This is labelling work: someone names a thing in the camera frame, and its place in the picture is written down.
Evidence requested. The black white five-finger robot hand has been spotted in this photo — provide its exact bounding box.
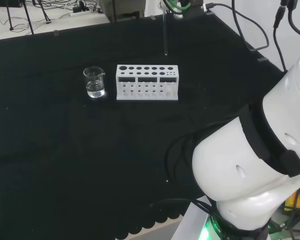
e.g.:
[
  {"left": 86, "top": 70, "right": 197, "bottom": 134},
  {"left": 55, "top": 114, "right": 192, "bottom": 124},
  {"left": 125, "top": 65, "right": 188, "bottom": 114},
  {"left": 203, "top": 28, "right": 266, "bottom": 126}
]
[{"left": 159, "top": 0, "right": 207, "bottom": 21}]

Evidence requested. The clear glass rod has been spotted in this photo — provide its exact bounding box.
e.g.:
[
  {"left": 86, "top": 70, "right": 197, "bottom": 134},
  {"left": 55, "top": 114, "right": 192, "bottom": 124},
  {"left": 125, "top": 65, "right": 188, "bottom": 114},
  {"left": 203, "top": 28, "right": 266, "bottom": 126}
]
[{"left": 161, "top": 6, "right": 169, "bottom": 56}]

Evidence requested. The white test tube rack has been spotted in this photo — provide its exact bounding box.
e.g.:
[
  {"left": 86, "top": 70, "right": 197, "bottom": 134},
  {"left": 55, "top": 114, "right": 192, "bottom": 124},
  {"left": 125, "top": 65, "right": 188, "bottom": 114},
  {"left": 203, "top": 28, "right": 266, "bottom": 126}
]
[{"left": 115, "top": 64, "right": 180, "bottom": 102}]

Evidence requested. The clear glass beaker with water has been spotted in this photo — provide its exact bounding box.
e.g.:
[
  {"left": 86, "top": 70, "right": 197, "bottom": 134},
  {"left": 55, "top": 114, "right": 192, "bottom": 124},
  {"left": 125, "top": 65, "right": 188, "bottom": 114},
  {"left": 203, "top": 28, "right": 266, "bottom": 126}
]
[{"left": 82, "top": 66, "right": 106, "bottom": 99}]

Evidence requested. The dark grey box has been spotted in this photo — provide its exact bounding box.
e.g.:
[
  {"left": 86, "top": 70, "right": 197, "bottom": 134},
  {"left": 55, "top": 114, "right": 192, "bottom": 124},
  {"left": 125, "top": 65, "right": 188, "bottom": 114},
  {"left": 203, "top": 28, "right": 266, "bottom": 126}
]
[{"left": 100, "top": 0, "right": 146, "bottom": 24}]

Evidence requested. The white power strip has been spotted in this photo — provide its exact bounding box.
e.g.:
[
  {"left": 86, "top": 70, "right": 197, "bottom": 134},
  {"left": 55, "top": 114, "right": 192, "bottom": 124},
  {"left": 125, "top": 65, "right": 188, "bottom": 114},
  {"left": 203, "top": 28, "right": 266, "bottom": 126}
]
[{"left": 69, "top": 6, "right": 91, "bottom": 18}]

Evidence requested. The black tripod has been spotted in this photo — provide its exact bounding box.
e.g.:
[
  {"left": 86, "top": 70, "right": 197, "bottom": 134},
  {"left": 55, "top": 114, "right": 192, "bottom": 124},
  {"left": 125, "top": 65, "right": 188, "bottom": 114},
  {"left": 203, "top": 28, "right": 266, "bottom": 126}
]
[{"left": 4, "top": 0, "right": 51, "bottom": 35}]

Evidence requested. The black bench cloth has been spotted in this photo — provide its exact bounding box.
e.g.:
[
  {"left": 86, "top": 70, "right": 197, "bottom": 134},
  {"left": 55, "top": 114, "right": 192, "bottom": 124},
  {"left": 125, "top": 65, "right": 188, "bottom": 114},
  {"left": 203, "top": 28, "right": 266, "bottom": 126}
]
[{"left": 0, "top": 11, "right": 286, "bottom": 240}]

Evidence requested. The pale board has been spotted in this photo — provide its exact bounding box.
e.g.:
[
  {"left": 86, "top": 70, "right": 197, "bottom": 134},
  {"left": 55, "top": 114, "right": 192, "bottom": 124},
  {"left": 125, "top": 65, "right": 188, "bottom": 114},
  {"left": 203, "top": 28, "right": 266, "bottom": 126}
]
[{"left": 173, "top": 196, "right": 217, "bottom": 240}]

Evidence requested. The green cable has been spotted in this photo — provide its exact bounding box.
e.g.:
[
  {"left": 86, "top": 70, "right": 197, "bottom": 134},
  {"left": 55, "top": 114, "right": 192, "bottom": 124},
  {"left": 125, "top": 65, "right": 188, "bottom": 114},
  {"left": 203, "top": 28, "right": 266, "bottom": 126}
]
[{"left": 164, "top": 0, "right": 192, "bottom": 14}]

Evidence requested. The black cable with plug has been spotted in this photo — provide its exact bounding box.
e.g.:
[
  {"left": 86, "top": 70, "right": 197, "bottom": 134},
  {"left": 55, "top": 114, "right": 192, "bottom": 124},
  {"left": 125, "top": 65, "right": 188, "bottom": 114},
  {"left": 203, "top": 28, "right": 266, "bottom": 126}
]
[{"left": 272, "top": 0, "right": 299, "bottom": 74}]

